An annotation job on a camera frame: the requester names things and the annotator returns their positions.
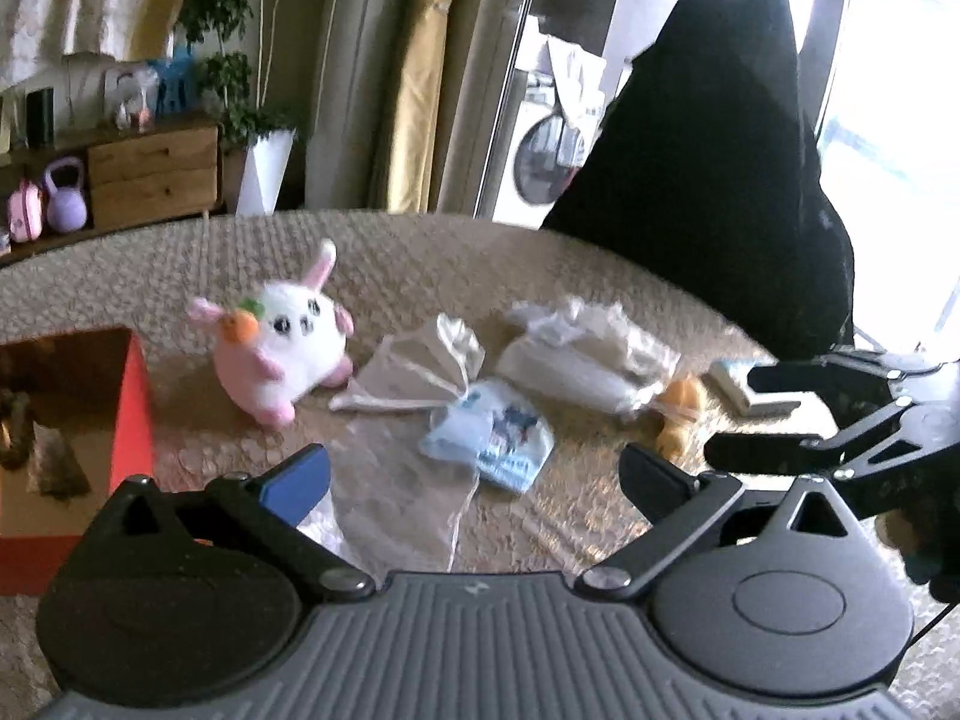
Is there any wooden sideboard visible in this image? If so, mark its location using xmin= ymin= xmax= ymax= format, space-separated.
xmin=0 ymin=116 xmax=226 ymax=245

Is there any black speaker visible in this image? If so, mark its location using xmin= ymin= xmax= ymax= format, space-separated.
xmin=26 ymin=88 xmax=55 ymax=149

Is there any white washing machine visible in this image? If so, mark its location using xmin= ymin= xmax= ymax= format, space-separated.
xmin=491 ymin=71 xmax=601 ymax=226

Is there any clear plastic bag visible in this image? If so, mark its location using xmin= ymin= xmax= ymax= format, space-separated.
xmin=300 ymin=409 xmax=481 ymax=575

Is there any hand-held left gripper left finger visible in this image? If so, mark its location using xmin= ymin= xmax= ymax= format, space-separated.
xmin=105 ymin=444 xmax=376 ymax=605

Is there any yellow curtain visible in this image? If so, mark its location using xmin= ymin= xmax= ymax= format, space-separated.
xmin=386 ymin=0 xmax=481 ymax=215

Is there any black chair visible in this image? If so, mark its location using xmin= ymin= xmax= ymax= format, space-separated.
xmin=540 ymin=0 xmax=857 ymax=361

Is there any white planter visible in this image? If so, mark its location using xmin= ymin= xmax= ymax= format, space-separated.
xmin=235 ymin=127 xmax=297 ymax=217

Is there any green potted plant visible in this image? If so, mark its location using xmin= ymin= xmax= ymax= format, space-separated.
xmin=176 ymin=0 xmax=310 ymax=152

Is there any small pink case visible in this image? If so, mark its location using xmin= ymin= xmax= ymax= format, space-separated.
xmin=7 ymin=180 xmax=44 ymax=242

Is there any purple kettlebell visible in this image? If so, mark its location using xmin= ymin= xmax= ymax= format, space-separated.
xmin=41 ymin=157 xmax=91 ymax=233

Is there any white drawstring pouch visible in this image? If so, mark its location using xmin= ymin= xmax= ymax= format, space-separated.
xmin=328 ymin=313 xmax=487 ymax=415

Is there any red storage box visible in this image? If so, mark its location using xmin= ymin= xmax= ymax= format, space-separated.
xmin=0 ymin=326 xmax=155 ymax=595

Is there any small orange plush toy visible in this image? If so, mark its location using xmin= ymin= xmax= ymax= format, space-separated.
xmin=654 ymin=375 xmax=710 ymax=460

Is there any blue face mask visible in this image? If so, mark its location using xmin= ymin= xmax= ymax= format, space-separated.
xmin=418 ymin=379 xmax=556 ymax=496

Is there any pink white plush bunny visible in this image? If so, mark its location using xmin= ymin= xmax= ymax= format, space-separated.
xmin=187 ymin=238 xmax=355 ymax=430

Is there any white towel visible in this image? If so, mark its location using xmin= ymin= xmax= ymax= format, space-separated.
xmin=495 ymin=298 xmax=683 ymax=415

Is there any white pink ornament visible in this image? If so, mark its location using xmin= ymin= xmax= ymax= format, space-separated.
xmin=105 ymin=64 xmax=162 ymax=132

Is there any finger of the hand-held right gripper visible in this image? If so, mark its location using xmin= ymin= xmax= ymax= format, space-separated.
xmin=703 ymin=401 xmax=960 ymax=482
xmin=746 ymin=349 xmax=960 ymax=421

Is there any white flat box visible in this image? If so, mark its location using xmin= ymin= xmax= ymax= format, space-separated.
xmin=709 ymin=360 xmax=803 ymax=418

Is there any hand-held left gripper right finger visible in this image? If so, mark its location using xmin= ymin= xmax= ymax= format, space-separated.
xmin=577 ymin=444 xmax=871 ymax=602

